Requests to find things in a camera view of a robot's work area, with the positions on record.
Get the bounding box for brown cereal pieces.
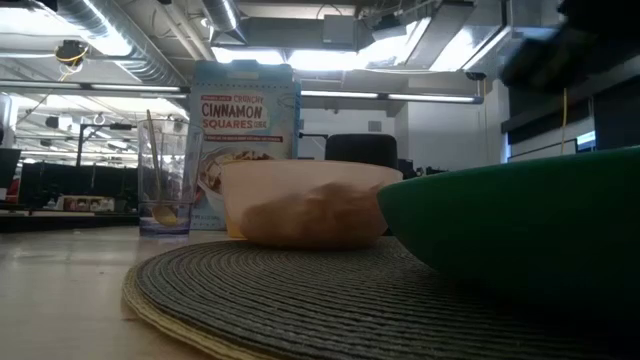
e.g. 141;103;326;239
239;181;386;248

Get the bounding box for blue cinnamon squares cereal box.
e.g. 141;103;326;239
188;59;303;232

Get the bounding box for clear drinking glass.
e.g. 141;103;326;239
135;118;205;237

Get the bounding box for metal spoon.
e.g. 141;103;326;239
144;108;180;227

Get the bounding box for ceiling strip light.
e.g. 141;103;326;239
0;79;192;95
301;89;484;106

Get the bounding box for green plate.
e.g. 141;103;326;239
375;145;640;324

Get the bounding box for black toaster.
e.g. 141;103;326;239
324;133;400;170

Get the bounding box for translucent white cereal bowl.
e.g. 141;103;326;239
220;158;405;250

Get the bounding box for grey round woven placemat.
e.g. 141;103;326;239
121;235;640;360

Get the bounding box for yellow cup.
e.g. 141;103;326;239
223;209;247;240

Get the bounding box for silver ceiling ventilation duct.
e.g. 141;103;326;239
29;0;241;121

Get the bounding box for black yellow cable reel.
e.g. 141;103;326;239
53;39;91;69

